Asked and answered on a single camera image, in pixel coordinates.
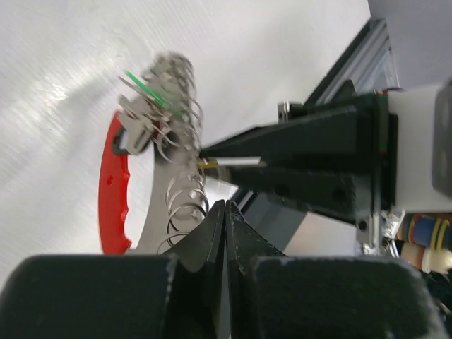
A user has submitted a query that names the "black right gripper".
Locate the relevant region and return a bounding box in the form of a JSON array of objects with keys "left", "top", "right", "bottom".
[{"left": 201, "top": 90, "right": 398, "bottom": 244}]

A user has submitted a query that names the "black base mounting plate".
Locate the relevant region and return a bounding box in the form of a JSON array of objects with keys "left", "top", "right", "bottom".
[{"left": 239, "top": 17, "right": 400, "bottom": 255}]

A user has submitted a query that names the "green key tag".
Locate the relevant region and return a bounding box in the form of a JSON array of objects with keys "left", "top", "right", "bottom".
[{"left": 124, "top": 71, "right": 188, "bottom": 121}]

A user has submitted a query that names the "yellow key tag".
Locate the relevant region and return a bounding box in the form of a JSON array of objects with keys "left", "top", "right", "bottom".
[{"left": 197, "top": 160, "right": 218, "bottom": 170}]

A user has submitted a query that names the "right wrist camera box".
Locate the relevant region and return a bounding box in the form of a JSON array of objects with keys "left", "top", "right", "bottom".
[{"left": 388, "top": 80, "right": 451, "bottom": 213}]

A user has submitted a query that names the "steel key holder red handle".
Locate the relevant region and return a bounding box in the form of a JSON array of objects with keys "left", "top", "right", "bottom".
[{"left": 98, "top": 52, "right": 209, "bottom": 255}]

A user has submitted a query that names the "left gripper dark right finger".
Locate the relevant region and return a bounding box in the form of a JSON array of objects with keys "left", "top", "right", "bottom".
[{"left": 225, "top": 201, "right": 449, "bottom": 338}]

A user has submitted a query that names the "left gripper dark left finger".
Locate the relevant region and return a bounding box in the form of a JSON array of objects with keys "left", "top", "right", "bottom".
[{"left": 1, "top": 201, "right": 225, "bottom": 338}]

